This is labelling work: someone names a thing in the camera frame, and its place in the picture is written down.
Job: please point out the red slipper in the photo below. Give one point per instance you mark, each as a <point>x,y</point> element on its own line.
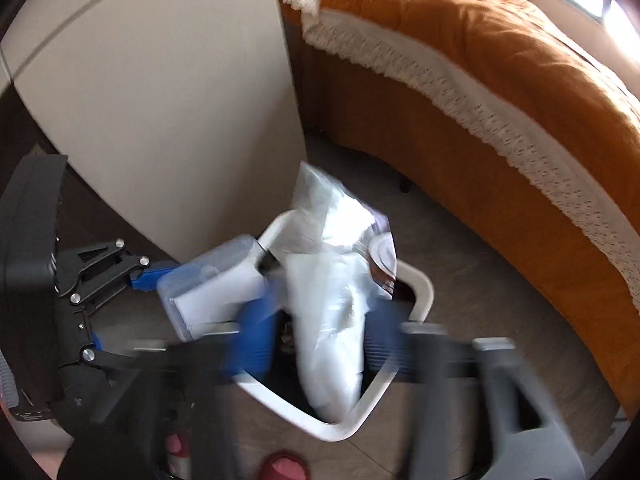
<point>283,466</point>

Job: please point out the white fringed bed skirt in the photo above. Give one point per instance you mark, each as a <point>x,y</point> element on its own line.
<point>526,146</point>

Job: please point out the orange bed blanket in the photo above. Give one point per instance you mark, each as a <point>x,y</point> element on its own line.
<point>518,54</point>

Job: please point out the white trash bin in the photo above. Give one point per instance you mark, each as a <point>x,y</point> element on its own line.
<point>337,358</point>

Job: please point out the clear plastic box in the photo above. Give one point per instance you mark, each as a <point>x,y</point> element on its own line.
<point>212,288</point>

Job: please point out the white desk drawer cabinet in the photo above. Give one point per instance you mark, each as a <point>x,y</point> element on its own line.
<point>179,114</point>

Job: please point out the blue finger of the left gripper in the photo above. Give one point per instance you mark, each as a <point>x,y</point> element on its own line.
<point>146,279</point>

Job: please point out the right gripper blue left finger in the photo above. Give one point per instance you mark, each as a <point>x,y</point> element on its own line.
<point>252,347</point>

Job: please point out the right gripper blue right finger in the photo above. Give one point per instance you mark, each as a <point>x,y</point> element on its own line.
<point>384,341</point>

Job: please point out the clear plastic bag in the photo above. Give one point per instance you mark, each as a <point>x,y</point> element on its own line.
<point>326,217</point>

